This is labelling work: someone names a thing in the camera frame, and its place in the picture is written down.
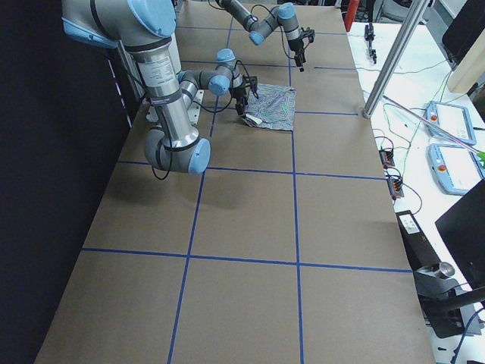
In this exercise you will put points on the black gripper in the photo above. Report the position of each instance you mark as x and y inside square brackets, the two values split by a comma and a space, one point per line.
[239, 93]
[295, 46]

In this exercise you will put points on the striped polo shirt white collar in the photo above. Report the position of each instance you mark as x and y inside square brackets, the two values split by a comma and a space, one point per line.
[274, 109]

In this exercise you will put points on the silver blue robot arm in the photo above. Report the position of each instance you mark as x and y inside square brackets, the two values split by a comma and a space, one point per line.
[145, 28]
[281, 16]

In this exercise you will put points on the black folded tripod stick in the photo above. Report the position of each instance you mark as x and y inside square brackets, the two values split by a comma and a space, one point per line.
[369, 31]

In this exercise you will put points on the red cylinder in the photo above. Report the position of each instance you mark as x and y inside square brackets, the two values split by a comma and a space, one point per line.
[350, 14]

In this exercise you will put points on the orange grey usb hub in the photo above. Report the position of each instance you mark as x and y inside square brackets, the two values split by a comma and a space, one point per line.
[386, 157]
[394, 184]

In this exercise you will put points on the far blue teach pendant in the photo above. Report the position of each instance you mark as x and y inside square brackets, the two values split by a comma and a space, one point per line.
[454, 119]

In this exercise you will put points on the blue teach pendant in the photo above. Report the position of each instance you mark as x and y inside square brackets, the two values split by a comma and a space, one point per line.
[455, 169]
[454, 119]

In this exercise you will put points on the near blue teach pendant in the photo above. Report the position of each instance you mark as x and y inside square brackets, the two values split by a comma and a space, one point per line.
[455, 169]

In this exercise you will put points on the metal reacher grabber tool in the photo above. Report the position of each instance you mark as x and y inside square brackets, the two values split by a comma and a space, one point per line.
[439, 130]

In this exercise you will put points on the black box with white label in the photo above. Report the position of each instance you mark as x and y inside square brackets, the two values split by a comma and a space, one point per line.
[418, 249]

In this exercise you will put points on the black computer monitor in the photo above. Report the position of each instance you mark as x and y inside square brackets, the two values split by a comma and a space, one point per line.
[462, 230]

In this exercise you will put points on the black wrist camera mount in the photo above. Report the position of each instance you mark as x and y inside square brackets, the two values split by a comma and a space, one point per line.
[251, 82]
[308, 34]

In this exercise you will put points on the aluminium frame post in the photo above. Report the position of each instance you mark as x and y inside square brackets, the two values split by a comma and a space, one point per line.
[410, 18]

